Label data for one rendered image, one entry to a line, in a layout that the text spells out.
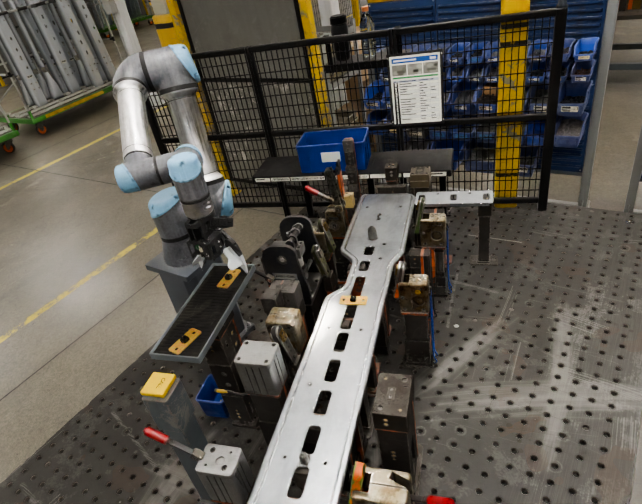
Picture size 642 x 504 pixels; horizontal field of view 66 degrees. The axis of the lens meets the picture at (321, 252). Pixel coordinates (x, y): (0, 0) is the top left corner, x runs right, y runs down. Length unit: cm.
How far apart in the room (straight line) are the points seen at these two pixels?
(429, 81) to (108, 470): 184
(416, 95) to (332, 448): 153
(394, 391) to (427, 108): 137
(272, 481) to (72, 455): 87
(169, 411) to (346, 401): 41
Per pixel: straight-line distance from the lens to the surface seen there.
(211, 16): 400
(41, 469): 189
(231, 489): 117
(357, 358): 132
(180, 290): 172
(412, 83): 220
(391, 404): 118
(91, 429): 189
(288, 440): 120
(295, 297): 146
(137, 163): 135
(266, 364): 121
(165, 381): 121
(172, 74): 158
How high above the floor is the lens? 196
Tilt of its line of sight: 34 degrees down
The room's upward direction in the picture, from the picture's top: 12 degrees counter-clockwise
